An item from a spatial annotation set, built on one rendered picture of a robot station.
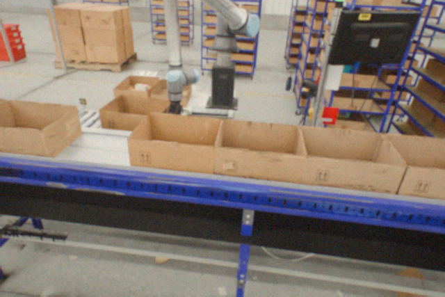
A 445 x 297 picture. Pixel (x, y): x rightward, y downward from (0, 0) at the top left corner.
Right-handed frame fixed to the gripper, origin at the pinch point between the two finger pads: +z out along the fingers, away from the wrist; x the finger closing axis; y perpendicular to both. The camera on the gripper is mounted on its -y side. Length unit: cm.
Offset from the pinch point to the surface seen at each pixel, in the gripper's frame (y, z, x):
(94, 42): 349, 31, 242
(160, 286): -54, 81, -3
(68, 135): -41, -13, 45
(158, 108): 21.0, -3.9, 18.1
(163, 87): 82, 3, 34
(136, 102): 22.4, -6.1, 34.2
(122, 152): -43.9, -7.3, 15.8
